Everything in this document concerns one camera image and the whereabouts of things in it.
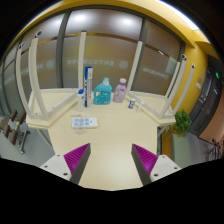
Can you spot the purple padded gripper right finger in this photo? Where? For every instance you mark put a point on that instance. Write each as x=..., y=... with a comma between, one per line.
x=151, y=167

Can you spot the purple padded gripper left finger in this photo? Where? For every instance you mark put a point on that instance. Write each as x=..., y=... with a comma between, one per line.
x=69, y=166

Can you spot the green potted plant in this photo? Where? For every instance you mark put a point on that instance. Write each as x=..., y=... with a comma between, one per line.
x=182, y=125

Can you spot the right upturned white table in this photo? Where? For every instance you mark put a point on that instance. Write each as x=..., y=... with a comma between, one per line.
x=154, y=81

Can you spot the small blue white can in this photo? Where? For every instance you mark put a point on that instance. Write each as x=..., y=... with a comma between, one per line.
x=131, y=104

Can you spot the small white blue-capped bottle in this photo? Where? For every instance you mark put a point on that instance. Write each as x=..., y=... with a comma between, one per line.
x=80, y=100

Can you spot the blue detergent bottle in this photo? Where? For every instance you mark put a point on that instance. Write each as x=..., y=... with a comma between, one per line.
x=102, y=93

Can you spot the purple detergent bottle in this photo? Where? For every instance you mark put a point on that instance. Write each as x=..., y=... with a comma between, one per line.
x=120, y=91

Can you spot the tall blue white tube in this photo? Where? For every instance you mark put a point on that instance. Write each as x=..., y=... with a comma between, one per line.
x=88, y=85

